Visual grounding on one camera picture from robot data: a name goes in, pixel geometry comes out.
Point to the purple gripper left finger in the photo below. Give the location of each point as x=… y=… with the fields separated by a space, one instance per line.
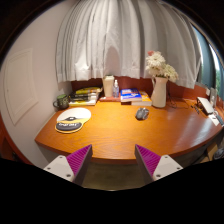
x=72 y=167

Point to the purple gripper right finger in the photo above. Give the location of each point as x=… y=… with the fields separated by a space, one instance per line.
x=154 y=167

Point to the stack of books left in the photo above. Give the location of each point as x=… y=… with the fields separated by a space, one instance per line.
x=85 y=96

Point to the grey computer mouse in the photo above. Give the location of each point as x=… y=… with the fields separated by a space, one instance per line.
x=142 y=114

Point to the white device box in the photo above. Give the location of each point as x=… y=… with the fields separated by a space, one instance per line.
x=205 y=104

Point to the white ceramic vase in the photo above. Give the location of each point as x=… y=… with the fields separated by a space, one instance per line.
x=159 y=92

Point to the yellow book under blue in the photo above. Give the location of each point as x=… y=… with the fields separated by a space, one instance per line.
x=145 y=100

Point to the clear sanitizer bottle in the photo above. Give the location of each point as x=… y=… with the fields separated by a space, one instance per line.
x=116 y=89

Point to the white flower bouquet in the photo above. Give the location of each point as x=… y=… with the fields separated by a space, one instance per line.
x=156 y=66

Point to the beige tissue container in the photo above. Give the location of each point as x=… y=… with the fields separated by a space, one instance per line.
x=108 y=85

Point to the white curtain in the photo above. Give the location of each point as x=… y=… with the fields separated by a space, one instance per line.
x=101 y=37

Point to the dark green mug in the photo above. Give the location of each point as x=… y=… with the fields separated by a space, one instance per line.
x=61 y=102

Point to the white yellow mouse pad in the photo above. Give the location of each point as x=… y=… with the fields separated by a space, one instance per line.
x=72 y=120

